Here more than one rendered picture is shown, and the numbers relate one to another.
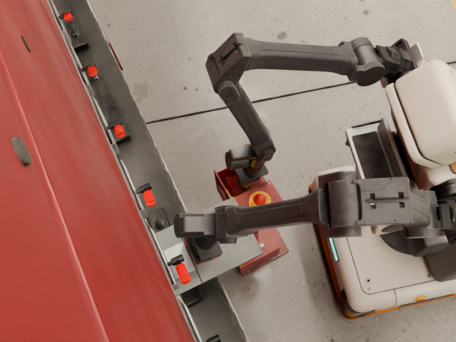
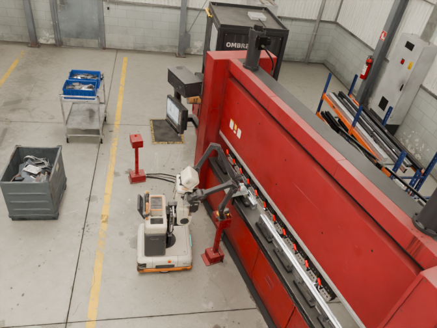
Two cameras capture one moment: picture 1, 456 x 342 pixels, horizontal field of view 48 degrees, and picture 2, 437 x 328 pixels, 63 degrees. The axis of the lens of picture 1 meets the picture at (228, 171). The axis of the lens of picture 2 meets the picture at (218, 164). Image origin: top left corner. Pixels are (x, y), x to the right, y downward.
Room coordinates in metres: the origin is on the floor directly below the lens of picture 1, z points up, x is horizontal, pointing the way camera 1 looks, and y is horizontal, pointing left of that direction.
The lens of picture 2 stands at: (3.55, -0.64, 3.80)
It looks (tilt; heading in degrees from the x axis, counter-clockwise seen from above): 37 degrees down; 172
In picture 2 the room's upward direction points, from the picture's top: 9 degrees clockwise
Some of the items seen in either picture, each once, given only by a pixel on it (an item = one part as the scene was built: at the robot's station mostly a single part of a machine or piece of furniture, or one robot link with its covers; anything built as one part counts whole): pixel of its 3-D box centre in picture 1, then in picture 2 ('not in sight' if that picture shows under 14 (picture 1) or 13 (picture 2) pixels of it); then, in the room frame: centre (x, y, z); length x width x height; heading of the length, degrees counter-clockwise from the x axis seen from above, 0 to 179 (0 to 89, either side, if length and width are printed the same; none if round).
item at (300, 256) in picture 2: not in sight; (303, 253); (1.41, 0.63, 1.18); 0.15 x 0.09 x 0.17; 20
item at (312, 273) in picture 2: not in sight; (315, 270); (1.60, 0.70, 1.18); 0.15 x 0.09 x 0.17; 20
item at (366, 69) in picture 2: not in sight; (367, 66); (-4.29, 3.62, 1.04); 0.18 x 0.17 x 0.56; 6
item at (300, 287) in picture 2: not in sight; (304, 292); (1.65, 0.65, 0.89); 0.30 x 0.05 x 0.03; 20
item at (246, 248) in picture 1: (205, 245); (235, 191); (0.36, 0.08, 1.00); 0.26 x 0.18 x 0.01; 110
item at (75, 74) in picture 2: not in sight; (85, 79); (-2.44, -2.35, 0.92); 0.50 x 0.36 x 0.18; 96
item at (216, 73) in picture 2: not in sight; (228, 133); (-0.67, 0.05, 1.15); 0.85 x 0.25 x 2.30; 110
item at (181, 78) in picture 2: not in sight; (182, 103); (-0.71, -0.63, 1.53); 0.51 x 0.25 x 0.85; 29
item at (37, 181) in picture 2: not in sight; (36, 183); (-0.26, -2.52, 0.36); 0.80 x 0.60 x 0.72; 6
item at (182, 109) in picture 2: not in sight; (177, 113); (-0.63, -0.68, 1.42); 0.45 x 0.12 x 0.36; 29
